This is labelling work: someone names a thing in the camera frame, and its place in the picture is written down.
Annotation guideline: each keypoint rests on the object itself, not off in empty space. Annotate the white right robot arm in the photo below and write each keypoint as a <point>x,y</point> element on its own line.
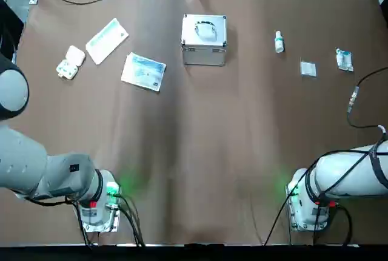
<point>348,170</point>

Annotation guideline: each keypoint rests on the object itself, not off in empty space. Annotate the long white teal-striped packet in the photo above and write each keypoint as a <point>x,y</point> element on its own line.
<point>106,41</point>

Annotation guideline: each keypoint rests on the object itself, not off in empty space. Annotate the silver aluminium first-aid case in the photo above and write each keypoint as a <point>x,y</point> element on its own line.
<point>203,30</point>

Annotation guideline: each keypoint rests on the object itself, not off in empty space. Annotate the white disinfectant bottle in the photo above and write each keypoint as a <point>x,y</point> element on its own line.
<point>279,42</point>

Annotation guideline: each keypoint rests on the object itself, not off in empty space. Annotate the blue white mask packet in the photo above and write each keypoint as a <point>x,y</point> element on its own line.
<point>144,71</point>

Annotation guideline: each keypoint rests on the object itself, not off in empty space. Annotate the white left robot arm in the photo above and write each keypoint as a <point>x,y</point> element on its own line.
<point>60,176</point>

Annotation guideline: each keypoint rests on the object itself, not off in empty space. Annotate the white blue bandage packet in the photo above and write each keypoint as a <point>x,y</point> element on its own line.
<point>344,60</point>

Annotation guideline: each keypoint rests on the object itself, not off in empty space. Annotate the open white pill box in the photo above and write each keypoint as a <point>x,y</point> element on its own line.
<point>70,63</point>

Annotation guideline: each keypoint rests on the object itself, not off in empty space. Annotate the small white gauze packet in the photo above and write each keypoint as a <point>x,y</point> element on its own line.
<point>308,68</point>

